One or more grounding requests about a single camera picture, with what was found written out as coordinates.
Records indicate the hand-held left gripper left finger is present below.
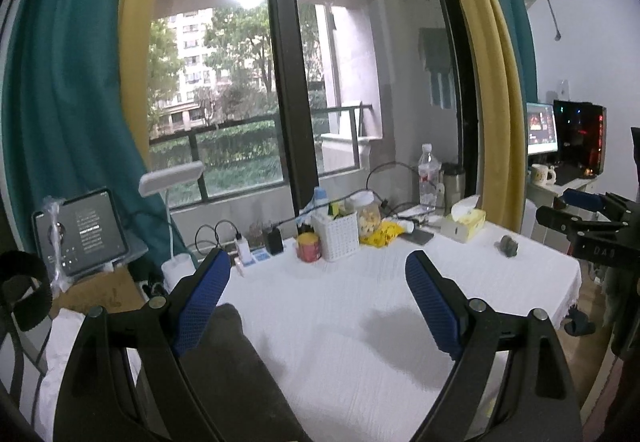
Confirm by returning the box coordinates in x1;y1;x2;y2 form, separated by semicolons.
52;248;232;442

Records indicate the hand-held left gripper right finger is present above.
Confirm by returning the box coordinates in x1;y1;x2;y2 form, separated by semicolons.
406;250;583;442

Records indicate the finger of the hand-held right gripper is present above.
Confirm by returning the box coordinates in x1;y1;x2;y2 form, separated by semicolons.
536;206;583;235
562;188;608;210

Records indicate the olive green t-shirt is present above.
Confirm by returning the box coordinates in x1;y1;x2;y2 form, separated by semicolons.
135;303;313;442

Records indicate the white side desk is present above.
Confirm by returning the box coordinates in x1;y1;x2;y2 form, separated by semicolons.
522;167;601;253

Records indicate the white mug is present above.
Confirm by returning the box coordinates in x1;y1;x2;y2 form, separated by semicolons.
531;163;557;186

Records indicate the small grey object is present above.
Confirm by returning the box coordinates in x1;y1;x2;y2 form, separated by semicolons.
495;234;521;258

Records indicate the black computer case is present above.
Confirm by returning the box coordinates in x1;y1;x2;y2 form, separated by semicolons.
552;99;608;178

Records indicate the white charger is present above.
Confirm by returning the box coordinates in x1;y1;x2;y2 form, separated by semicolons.
234;234;252;268

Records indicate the grey flat device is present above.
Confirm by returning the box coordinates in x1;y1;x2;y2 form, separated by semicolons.
402;228;435;246

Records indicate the dark blue small object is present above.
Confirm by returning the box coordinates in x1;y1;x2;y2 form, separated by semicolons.
562;304;596;337

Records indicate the computer monitor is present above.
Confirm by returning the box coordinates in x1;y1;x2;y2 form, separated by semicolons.
526;102;559;155

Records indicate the yellow duck print bag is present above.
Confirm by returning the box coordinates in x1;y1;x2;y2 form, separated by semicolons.
360;220;407;248

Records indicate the yellow tissue box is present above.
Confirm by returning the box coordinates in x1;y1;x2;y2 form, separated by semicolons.
441;196;487;241

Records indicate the white tablecloth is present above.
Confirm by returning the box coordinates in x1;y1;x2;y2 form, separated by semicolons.
37;217;583;442

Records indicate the brown cardboard box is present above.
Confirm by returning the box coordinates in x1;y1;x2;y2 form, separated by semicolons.
50;264;151;318

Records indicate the clear jar with white lid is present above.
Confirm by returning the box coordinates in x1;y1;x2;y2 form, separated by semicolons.
348;190;383;240

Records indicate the white plastic basket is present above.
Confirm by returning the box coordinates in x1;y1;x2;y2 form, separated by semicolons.
311;211;361;263

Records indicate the red can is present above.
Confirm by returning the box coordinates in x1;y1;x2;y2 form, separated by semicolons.
295;232;322;264

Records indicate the clear water bottle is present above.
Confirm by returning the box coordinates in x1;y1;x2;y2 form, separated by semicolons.
417;143;441;213

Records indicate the white desk lamp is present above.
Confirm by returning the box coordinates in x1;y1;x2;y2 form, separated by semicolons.
139;160;206;293

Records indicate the yellow curtain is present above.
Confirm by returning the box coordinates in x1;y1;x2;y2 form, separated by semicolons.
117;0;176;173
430;0;526;238

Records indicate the tablet computer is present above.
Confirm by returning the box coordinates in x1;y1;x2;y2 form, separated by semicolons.
32;187;130;279

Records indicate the black padded band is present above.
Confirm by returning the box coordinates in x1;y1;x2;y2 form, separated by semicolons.
0;251;53;334

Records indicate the clear plastic bag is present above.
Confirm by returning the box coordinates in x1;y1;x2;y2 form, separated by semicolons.
42;196;68;295

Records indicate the balcony railing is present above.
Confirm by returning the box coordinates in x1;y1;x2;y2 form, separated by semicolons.
149;103;373;203

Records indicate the black cable with inline box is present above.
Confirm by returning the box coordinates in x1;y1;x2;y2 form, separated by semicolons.
365;162;441;223

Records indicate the black window frame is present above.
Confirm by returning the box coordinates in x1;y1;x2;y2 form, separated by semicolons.
262;0;321;218

